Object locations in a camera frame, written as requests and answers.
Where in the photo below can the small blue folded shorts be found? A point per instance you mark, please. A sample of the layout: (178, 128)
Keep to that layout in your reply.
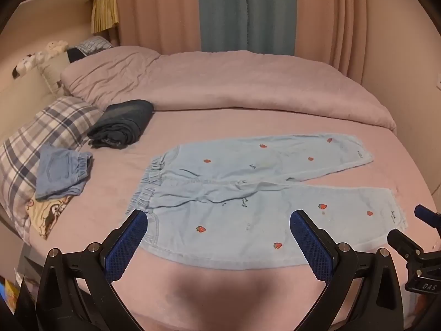
(57, 172)

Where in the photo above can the pink curtain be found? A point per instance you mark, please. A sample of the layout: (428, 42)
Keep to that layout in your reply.
(327, 17)
(155, 10)

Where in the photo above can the cartoon printed cloth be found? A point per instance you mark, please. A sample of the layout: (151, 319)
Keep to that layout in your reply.
(48, 215)

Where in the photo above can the white plush toy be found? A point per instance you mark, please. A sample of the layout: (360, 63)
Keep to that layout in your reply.
(38, 57)

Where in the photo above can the pink duvet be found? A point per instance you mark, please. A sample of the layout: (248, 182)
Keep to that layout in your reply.
(241, 82)

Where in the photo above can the yellow pleated cloth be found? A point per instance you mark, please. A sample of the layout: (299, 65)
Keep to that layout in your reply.
(105, 12)

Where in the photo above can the light blue strawberry pants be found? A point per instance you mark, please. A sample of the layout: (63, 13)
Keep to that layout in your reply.
(224, 210)

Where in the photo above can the dark folded pants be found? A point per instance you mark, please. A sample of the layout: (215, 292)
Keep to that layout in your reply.
(120, 120)

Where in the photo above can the bed with pink sheet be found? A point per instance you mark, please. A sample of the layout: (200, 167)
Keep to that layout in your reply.
(113, 179)

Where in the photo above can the colourful book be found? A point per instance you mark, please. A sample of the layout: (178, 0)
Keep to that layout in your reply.
(10, 293)

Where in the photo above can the plaid pillow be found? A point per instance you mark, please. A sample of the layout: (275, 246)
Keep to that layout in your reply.
(38, 131)

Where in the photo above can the teal curtain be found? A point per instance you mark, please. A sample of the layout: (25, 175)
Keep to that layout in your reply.
(241, 10)

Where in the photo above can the cream cushion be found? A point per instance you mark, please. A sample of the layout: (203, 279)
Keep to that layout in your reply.
(55, 70)

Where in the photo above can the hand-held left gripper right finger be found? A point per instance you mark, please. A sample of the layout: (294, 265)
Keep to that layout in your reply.
(311, 244)

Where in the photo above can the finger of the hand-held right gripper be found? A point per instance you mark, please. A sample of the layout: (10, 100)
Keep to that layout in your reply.
(427, 216)
(406, 244)

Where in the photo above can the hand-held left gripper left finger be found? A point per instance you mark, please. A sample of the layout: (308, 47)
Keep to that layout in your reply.
(125, 244)

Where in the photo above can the blue checked cloth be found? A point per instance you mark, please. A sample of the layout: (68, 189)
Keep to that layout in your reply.
(94, 44)

